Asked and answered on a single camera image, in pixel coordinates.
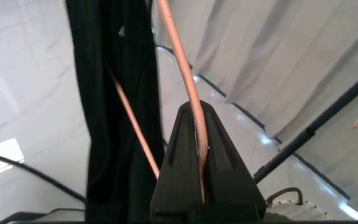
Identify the black cable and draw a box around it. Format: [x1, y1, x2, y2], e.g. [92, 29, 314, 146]
[0, 141, 87, 205]

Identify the black t-shirt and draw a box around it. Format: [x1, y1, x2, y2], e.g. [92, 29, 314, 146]
[65, 0, 167, 223]

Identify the black clothes rack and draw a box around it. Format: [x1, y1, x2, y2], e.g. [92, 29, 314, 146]
[252, 63, 358, 185]

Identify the white curtain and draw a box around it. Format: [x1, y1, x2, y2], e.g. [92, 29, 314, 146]
[152, 0, 358, 215]

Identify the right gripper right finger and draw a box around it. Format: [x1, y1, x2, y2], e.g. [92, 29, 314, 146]
[200, 100, 267, 215]

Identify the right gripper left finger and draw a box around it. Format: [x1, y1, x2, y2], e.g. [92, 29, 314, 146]
[150, 101, 204, 215]

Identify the white laundry basket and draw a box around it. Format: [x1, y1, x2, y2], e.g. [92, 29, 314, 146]
[264, 187, 336, 222]

